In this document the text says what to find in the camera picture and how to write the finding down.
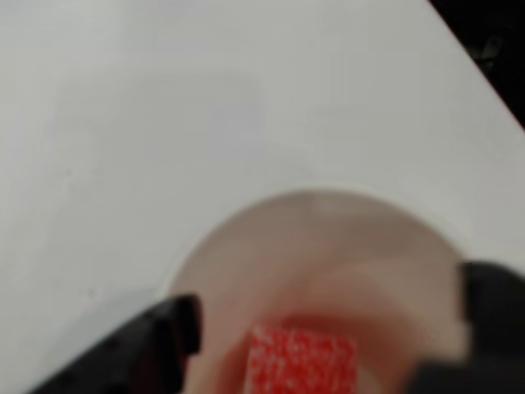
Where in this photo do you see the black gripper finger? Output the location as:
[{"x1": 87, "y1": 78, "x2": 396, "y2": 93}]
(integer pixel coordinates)
[
  {"x1": 24, "y1": 292, "x2": 204, "y2": 394},
  {"x1": 404, "y1": 260, "x2": 525, "y2": 394}
]

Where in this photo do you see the red speckled foam cube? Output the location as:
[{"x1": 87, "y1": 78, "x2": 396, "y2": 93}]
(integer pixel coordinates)
[{"x1": 244, "y1": 326, "x2": 360, "y2": 394}]

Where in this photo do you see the white paper cup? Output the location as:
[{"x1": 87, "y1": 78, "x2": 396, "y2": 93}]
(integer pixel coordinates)
[{"x1": 163, "y1": 186, "x2": 473, "y2": 394}]

